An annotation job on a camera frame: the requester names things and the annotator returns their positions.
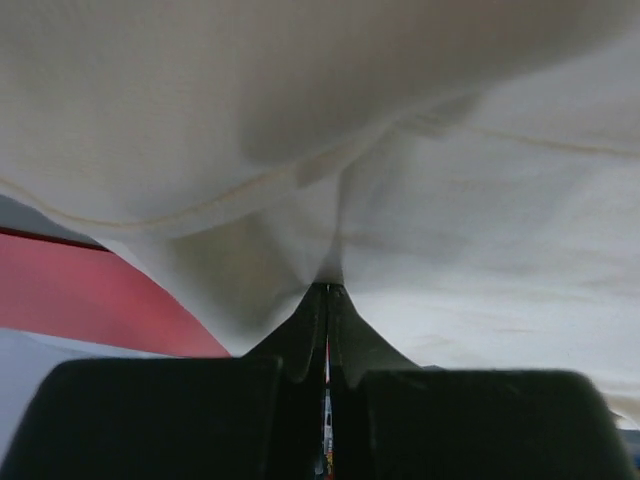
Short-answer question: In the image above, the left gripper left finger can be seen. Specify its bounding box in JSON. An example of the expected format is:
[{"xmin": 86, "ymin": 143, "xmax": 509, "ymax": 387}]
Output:
[{"xmin": 1, "ymin": 284, "xmax": 328, "ymax": 479}]

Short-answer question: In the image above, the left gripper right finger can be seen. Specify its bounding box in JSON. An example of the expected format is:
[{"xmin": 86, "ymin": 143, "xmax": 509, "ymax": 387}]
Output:
[{"xmin": 326, "ymin": 285, "xmax": 637, "ymax": 479}]

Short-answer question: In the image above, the yellow t shirt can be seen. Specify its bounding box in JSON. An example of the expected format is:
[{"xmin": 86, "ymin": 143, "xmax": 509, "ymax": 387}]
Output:
[{"xmin": 1, "ymin": 1, "xmax": 639, "ymax": 428}]

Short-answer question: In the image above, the red binder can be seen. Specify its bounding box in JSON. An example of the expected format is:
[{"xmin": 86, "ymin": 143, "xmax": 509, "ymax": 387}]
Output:
[{"xmin": 1, "ymin": 229, "xmax": 228, "ymax": 357}]

